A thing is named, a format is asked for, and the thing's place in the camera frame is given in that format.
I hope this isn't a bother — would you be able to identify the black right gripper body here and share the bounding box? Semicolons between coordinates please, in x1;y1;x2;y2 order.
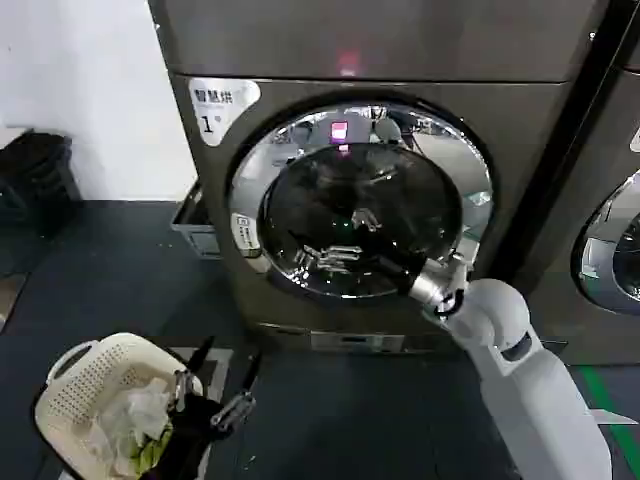
372;252;420;295

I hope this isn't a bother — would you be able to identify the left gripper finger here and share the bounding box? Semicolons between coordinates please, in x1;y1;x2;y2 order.
210;351;265;430
173;336;216;412

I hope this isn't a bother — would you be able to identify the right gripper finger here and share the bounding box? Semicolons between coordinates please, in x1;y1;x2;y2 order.
294;243;381;261
298;254;386;275

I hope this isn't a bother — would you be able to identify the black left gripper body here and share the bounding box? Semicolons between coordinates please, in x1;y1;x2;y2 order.
169;394;222;480

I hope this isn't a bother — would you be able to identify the black garment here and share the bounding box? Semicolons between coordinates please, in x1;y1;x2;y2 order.
133;394;221;480

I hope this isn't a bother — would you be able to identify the yellow-green garment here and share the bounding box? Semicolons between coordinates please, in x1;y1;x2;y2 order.
130;423;174;467

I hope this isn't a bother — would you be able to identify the round glass dryer door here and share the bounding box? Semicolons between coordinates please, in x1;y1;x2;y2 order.
224;101;495;302

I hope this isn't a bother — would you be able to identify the white sheer garment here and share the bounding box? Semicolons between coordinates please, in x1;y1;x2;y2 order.
97;378;175;452

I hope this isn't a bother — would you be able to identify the cream perforated laundry basket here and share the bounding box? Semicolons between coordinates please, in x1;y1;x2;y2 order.
33;331;206;480

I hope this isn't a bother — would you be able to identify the grey metal tray box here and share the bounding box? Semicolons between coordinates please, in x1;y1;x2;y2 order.
169;181;222;259

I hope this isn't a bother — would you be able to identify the grey dryer with number sticker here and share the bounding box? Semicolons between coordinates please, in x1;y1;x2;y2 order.
146;0;617;357

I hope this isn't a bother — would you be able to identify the round chrome-ringed dryer door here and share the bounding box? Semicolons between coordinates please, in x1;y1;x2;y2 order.
569;168;640;304

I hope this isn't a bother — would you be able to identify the grey dryer without number sticker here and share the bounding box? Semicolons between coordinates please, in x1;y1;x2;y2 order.
514;0;640;318

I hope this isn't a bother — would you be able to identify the stack of black crates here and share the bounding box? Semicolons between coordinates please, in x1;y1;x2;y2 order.
0;126;82;242

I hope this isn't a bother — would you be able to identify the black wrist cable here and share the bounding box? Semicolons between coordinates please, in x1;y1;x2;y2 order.
432;286;467;317

